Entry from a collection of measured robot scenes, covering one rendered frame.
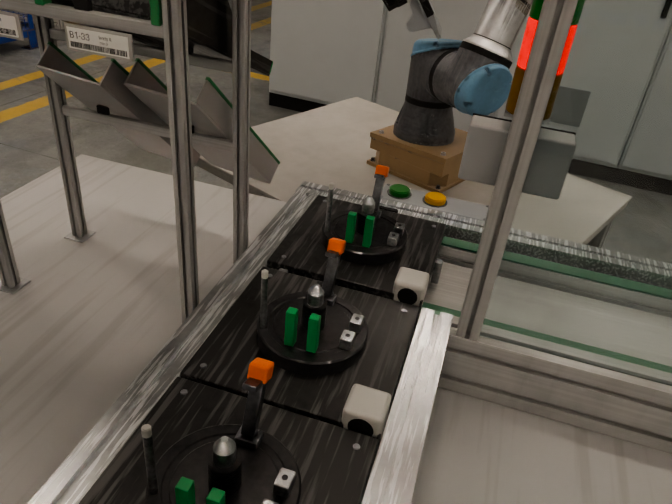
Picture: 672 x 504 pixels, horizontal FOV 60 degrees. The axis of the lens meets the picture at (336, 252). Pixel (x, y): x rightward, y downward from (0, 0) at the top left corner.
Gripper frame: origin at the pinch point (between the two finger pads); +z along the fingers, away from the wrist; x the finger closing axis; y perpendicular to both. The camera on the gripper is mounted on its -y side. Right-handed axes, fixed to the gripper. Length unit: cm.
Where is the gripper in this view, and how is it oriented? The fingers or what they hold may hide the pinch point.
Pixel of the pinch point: (435, 13)
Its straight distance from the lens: 130.2
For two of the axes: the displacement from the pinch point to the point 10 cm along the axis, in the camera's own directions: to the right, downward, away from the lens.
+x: 1.1, 8.6, -5.0
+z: 4.9, 3.9, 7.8
